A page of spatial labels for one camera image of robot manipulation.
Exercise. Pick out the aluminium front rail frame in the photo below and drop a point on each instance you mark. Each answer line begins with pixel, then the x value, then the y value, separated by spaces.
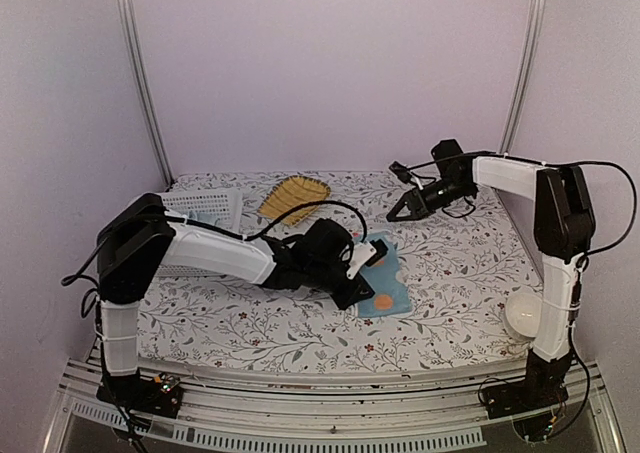
pixel 429 411

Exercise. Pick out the white plastic mesh basket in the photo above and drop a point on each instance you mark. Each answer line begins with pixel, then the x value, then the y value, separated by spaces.
pixel 226 203

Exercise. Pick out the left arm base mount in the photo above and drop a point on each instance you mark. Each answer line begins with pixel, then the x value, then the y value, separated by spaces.
pixel 160 396

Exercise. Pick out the blue cartoon print towel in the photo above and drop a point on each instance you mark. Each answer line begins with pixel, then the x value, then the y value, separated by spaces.
pixel 391 295

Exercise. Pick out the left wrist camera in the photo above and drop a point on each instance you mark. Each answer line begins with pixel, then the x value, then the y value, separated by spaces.
pixel 365 253

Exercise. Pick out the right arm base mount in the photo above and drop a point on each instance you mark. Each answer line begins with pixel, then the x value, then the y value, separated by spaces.
pixel 542 386

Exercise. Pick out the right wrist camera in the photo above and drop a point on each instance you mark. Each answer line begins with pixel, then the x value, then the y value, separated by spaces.
pixel 404 175

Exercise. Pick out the floral patterned table mat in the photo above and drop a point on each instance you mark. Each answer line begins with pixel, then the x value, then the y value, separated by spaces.
pixel 460 268

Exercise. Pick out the aluminium frame post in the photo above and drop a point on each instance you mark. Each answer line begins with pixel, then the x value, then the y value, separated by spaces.
pixel 133 45
pixel 533 30

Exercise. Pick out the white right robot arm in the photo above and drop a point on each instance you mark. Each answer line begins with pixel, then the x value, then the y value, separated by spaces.
pixel 564 222

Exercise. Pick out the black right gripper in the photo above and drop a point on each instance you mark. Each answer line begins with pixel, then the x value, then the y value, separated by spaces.
pixel 419 206

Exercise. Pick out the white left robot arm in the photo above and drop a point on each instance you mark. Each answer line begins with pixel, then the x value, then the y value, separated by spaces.
pixel 147 240

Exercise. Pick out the white bowl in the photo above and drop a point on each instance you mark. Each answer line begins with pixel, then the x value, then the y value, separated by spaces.
pixel 521 316

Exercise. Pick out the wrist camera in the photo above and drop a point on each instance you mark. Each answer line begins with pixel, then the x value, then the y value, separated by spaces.
pixel 404 175
pixel 365 253

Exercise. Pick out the left aluminium frame post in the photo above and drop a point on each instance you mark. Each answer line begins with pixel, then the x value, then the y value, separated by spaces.
pixel 133 45

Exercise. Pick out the woven bamboo tray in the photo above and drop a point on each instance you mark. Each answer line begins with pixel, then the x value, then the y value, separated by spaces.
pixel 291 192

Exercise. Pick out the right aluminium frame post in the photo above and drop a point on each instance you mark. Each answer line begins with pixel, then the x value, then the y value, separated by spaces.
pixel 533 30

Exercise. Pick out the light blue towel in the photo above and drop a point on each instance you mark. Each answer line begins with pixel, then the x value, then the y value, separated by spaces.
pixel 203 217

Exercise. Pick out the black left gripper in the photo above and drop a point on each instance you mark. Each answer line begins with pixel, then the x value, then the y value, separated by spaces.
pixel 352 298

